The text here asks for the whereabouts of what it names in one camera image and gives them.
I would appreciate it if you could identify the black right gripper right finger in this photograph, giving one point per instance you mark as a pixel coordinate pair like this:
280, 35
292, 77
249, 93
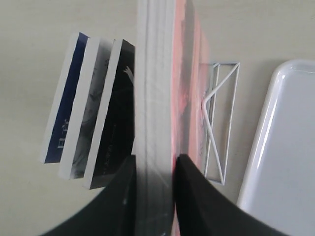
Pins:
203, 211

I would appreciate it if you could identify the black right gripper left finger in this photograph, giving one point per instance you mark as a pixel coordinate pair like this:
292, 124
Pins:
110, 213

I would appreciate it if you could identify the black spine book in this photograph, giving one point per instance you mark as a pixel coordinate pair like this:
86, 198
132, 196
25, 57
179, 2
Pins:
113, 136

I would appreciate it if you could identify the blue spine book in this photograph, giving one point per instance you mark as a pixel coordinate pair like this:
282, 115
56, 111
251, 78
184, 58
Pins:
58, 121

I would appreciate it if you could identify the pink teal spine book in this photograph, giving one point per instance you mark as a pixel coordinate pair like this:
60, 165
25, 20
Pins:
171, 80

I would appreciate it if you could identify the white grey spine book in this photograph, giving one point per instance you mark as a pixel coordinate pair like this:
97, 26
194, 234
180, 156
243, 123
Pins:
85, 108

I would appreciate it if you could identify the white plastic tray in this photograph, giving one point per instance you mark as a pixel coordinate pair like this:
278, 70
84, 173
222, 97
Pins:
279, 183

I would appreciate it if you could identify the white wire book rack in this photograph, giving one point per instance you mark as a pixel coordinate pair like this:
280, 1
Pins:
217, 109

